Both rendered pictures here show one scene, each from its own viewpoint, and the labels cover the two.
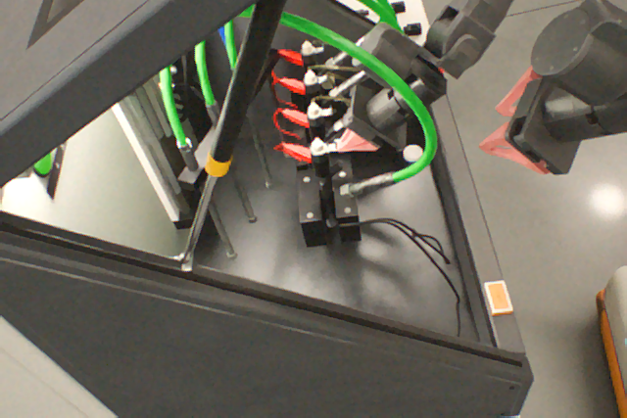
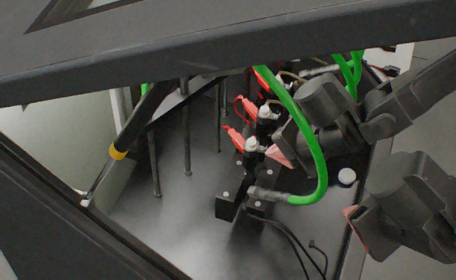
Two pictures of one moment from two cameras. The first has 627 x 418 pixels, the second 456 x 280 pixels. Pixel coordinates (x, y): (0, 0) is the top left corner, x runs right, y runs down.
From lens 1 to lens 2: 0.22 m
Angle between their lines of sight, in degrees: 9
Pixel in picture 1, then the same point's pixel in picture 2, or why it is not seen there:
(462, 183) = not seen: hidden behind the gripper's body
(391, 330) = not seen: outside the picture
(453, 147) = not seen: hidden behind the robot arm
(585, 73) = (391, 204)
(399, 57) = (330, 107)
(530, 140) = (360, 227)
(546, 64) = (372, 183)
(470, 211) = (356, 248)
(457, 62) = (372, 131)
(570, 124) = (391, 229)
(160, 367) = (50, 258)
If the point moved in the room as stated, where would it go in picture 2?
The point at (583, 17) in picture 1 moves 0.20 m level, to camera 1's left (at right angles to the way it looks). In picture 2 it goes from (407, 163) to (210, 120)
